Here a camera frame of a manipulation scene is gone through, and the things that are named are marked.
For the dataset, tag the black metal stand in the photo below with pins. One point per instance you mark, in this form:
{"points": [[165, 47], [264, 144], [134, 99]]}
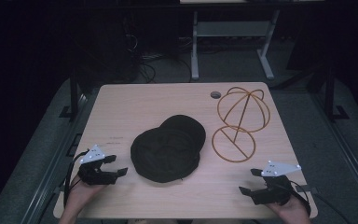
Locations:
{"points": [[74, 93], [329, 93]]}

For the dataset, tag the grey metal desk frame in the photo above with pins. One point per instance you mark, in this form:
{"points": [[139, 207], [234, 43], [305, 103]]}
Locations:
{"points": [[230, 29]]}

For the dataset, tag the person's left hand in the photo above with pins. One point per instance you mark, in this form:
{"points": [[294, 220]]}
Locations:
{"points": [[80, 194]]}

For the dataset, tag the grey metal floor rail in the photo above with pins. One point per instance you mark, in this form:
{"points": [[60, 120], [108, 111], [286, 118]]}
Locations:
{"points": [[345, 149], [49, 174]]}

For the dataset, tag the black hat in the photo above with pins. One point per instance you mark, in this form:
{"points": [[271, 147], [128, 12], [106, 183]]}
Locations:
{"points": [[164, 152]]}

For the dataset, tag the person's right hand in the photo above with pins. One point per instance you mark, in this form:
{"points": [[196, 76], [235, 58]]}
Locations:
{"points": [[292, 213]]}

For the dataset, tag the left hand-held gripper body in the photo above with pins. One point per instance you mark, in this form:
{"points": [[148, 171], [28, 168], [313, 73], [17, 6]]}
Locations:
{"points": [[94, 177]]}

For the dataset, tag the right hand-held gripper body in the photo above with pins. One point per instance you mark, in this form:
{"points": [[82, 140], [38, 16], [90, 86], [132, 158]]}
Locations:
{"points": [[275, 191]]}

